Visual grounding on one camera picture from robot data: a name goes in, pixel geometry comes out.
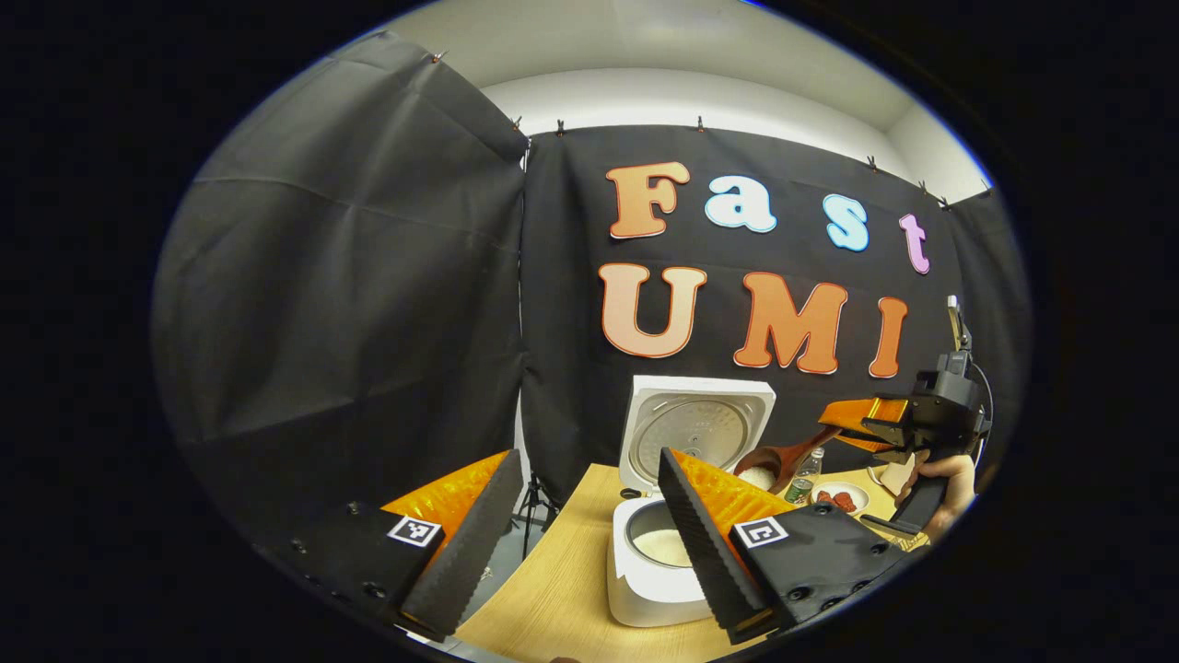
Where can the white rice spoonful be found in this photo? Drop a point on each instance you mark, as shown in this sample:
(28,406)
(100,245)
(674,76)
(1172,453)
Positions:
(757,478)

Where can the white rice heap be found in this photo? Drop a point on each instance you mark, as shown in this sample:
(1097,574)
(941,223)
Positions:
(661,549)

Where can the black tripod stand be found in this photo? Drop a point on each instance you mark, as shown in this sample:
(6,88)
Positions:
(536,506)

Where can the white toaster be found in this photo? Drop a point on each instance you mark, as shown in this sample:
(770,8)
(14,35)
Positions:
(892,477)

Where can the white rice cooker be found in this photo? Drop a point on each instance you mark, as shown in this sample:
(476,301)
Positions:
(645,599)

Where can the white round plate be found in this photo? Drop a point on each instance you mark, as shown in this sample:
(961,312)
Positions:
(852,493)

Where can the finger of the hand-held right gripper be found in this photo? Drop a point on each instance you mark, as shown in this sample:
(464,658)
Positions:
(866,412)
(870,443)

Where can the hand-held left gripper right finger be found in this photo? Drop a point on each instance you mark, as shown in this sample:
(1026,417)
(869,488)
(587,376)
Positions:
(705,552)

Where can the black backdrop cloth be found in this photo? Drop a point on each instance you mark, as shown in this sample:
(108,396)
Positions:
(368,304)

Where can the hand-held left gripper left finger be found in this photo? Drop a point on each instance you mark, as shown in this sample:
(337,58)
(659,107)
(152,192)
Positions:
(465,552)

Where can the clear plastic bottle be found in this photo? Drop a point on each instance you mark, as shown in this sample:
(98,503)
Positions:
(804,479)

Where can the brown wooden spoon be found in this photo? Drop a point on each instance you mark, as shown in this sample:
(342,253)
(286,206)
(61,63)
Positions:
(792,453)

